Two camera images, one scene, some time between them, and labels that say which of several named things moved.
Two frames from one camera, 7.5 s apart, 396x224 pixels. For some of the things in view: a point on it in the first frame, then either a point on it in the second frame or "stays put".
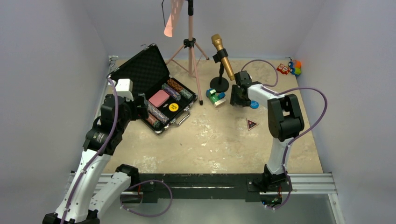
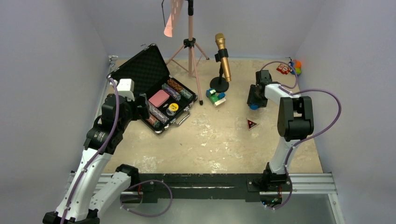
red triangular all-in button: [251, 124] stays put
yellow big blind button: [173, 107] stays put
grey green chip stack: [187, 94] stays put
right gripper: [234, 99] -> [251, 99]
